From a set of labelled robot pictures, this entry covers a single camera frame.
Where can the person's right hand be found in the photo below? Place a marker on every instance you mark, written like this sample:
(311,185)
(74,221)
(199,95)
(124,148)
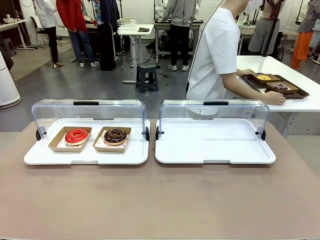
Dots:
(277,98)

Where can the person's left hand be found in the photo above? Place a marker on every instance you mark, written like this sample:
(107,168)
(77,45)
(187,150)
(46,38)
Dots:
(248,72)

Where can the dark sprinkled donut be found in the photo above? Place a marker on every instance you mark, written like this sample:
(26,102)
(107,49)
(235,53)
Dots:
(282,91)

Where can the purple sprinkled chocolate donut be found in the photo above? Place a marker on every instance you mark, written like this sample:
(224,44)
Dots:
(279,86)

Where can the yellow sprinkled donut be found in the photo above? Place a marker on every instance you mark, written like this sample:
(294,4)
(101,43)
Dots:
(263,78)
(262,82)

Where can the dark brown serving tray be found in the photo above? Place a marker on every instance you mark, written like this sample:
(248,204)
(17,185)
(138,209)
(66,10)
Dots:
(300,93)

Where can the person's right forearm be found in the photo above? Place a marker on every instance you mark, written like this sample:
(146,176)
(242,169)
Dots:
(252,93)

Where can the person in grey skirt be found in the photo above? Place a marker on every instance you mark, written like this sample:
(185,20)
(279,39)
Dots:
(262,32)

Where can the person in white t-shirt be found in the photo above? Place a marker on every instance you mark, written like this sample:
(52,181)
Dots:
(212,50)

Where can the person in orange trousers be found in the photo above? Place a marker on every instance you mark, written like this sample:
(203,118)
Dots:
(302,45)

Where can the person in grey hoodie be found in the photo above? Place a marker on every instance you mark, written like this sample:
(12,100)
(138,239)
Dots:
(178,15)

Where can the person in dark blue jacket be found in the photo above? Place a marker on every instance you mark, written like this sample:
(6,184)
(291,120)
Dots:
(107,37)

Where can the chocolate glazed donut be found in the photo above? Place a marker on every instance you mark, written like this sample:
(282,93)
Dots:
(110,137)

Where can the person in red jacket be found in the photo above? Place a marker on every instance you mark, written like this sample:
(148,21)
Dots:
(72,17)

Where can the red glazed donut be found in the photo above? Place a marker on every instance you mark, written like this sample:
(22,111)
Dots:
(71,137)
(66,149)

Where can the person in white coat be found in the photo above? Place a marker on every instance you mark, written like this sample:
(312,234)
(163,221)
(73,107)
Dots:
(47,17)

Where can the large white table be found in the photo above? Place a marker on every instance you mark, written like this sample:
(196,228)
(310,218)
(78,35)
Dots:
(287,65)

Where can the clear display lid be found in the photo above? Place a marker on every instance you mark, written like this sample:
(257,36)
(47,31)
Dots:
(87,110)
(237,111)

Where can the black stand pole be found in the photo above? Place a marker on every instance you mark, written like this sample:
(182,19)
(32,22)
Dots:
(271,32)

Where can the white display tray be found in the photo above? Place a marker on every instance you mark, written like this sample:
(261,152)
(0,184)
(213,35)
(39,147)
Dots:
(212,145)
(85,157)

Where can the grey plastic stool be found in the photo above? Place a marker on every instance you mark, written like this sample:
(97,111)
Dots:
(147,75)

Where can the white height-adjustable desk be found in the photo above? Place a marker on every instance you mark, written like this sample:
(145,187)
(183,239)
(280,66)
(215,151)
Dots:
(135,31)

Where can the white paper liner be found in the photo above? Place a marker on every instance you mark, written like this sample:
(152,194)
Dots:
(61,144)
(99,144)

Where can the black chair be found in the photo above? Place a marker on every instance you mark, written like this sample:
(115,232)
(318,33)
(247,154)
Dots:
(37,27)

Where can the white air purifier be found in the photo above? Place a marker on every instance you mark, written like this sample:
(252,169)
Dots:
(6,85)

